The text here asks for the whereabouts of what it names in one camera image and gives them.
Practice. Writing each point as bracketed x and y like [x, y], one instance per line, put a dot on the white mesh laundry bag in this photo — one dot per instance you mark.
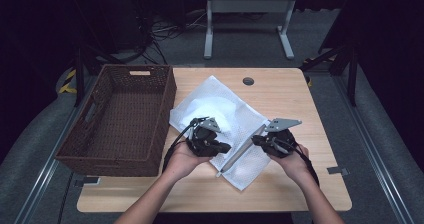
[246, 164]

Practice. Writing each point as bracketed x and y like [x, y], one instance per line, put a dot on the yellow black striped tape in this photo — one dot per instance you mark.
[68, 82]

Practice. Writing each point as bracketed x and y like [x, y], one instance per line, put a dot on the grey tape piece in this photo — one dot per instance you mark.
[90, 181]
[338, 171]

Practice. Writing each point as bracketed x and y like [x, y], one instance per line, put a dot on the brown wicker basket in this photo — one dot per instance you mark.
[123, 117]

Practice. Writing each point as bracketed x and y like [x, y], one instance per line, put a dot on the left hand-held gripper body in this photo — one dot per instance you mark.
[203, 135]

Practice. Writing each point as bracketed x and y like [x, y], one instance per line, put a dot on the black metal stand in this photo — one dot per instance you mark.
[79, 74]
[351, 74]

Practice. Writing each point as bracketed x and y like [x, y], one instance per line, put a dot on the metal floor rail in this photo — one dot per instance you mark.
[46, 174]
[376, 157]

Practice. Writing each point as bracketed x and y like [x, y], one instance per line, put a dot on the person's left hand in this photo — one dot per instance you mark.
[181, 160]

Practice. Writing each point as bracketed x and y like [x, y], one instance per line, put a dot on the person's right hand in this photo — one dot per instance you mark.
[295, 165]

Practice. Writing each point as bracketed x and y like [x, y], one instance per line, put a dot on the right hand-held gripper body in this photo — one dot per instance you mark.
[283, 124]

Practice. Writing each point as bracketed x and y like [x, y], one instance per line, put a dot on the grey metal stand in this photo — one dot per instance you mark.
[250, 4]

